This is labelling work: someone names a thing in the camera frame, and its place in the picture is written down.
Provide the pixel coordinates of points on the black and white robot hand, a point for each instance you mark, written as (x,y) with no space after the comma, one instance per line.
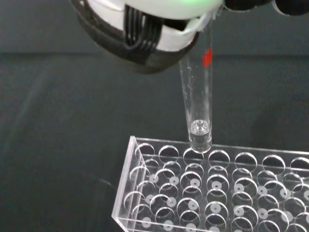
(149,14)

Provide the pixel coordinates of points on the clear plastic test tube rack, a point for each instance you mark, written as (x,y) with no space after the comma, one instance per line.
(217,188)

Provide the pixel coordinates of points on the black bench cloth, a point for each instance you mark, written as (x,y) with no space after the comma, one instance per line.
(60,120)

